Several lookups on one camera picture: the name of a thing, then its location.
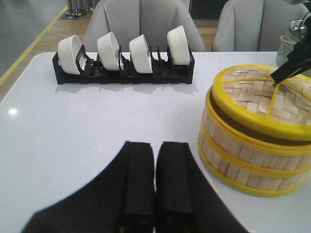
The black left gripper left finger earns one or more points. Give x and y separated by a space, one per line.
118 200

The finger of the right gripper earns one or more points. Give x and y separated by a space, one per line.
299 61

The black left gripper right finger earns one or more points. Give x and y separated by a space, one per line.
185 201

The woven bamboo steamer lid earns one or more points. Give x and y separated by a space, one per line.
248 94

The bamboo steamer tray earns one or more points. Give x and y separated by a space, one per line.
226 142
245 181

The grey electric cooking pot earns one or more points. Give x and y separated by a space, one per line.
294 34

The right grey chair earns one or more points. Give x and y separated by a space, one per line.
254 25

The grey chair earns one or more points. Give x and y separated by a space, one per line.
128 19
254 25

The white bowl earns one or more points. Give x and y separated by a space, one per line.
140 55
108 51
178 45
67 50

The black bowl rack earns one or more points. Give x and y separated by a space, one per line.
94 72

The left grey chair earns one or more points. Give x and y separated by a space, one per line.
128 19

